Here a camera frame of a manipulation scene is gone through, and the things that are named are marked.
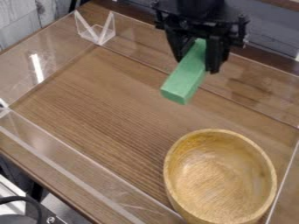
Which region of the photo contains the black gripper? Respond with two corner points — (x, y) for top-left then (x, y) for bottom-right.
(151, 0), (249, 74)

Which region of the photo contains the green rectangular block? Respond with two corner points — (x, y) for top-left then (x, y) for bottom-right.
(160, 39), (206, 105)

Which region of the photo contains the brown wooden bowl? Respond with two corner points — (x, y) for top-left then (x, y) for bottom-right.
(163, 129), (277, 224)

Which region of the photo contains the clear acrylic corner bracket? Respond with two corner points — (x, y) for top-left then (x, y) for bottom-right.
(74, 11), (116, 46)

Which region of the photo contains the clear acrylic tray wall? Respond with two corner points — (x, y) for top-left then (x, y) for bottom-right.
(0, 10), (299, 224)

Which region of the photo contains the black cable bottom left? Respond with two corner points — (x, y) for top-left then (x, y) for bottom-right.
(0, 195), (43, 224)

